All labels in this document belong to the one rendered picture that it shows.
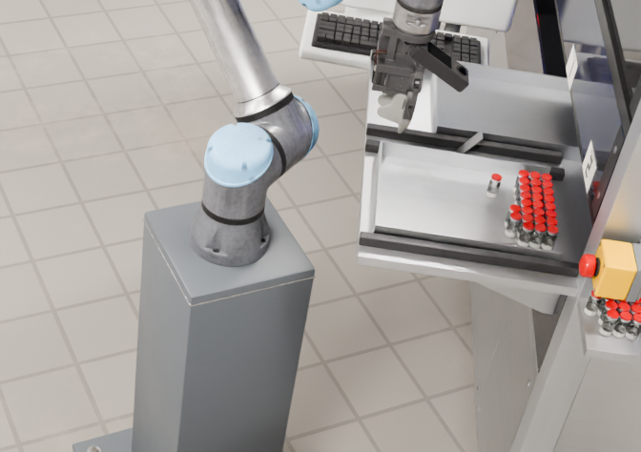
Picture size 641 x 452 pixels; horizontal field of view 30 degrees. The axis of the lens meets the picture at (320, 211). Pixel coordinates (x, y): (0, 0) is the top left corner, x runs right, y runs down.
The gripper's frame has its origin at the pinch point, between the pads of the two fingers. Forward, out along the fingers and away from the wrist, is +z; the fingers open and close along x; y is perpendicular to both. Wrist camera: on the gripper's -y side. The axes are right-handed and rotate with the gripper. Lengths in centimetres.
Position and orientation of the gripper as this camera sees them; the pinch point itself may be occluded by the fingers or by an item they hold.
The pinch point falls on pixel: (404, 126)
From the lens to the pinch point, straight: 208.7
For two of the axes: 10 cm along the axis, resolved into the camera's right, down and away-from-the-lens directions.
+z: -1.4, 7.6, 6.3
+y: -9.9, -1.5, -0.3
